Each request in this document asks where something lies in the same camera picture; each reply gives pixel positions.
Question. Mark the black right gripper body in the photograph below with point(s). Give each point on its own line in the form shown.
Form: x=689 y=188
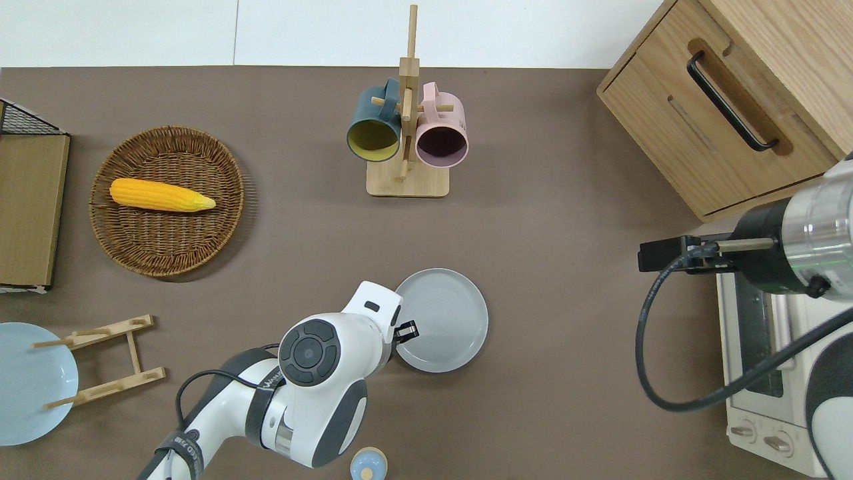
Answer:
x=766 y=253

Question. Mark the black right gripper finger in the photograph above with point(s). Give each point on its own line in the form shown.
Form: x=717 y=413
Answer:
x=660 y=254

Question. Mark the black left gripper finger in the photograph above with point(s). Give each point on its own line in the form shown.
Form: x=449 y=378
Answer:
x=406 y=330

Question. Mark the gray plate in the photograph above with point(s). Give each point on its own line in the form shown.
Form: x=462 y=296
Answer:
x=446 y=320

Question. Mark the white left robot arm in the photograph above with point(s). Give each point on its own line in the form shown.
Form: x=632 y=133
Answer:
x=313 y=400

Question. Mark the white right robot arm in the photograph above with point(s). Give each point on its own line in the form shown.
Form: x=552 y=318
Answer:
x=826 y=220

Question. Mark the wooden plate rack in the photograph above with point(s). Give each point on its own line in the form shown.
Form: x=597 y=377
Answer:
x=135 y=353

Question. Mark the light blue plate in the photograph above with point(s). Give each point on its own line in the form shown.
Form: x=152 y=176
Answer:
x=26 y=386

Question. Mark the brown table mat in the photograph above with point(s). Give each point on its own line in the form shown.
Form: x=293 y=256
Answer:
x=566 y=200

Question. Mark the small blue wooden bell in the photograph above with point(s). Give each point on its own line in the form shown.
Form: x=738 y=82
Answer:
x=368 y=466

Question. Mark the wooden drawer box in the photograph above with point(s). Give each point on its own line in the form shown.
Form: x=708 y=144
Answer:
x=666 y=113

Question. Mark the small wooden block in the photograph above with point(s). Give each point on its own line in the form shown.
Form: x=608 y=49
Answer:
x=406 y=183

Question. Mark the white toaster oven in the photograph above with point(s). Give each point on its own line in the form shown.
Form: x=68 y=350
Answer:
x=753 y=413

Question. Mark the dark blue mug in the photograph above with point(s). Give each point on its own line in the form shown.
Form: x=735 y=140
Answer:
x=373 y=113

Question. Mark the pink mug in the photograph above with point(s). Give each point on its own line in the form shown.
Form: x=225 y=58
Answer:
x=450 y=113

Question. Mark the brown wicker basket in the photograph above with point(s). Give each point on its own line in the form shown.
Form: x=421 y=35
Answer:
x=166 y=240

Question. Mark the yellow corn cob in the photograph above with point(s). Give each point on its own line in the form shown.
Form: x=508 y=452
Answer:
x=153 y=194

